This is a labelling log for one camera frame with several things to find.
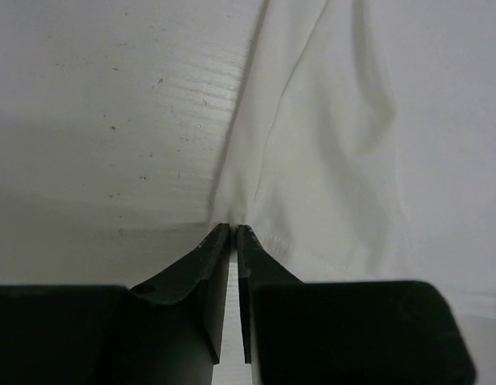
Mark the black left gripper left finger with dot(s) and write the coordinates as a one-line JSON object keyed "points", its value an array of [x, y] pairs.
{"points": [[178, 315]]}

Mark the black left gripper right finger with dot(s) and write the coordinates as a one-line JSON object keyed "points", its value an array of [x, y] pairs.
{"points": [[256, 267]]}

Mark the white tank top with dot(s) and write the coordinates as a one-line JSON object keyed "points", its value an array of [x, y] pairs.
{"points": [[364, 145]]}

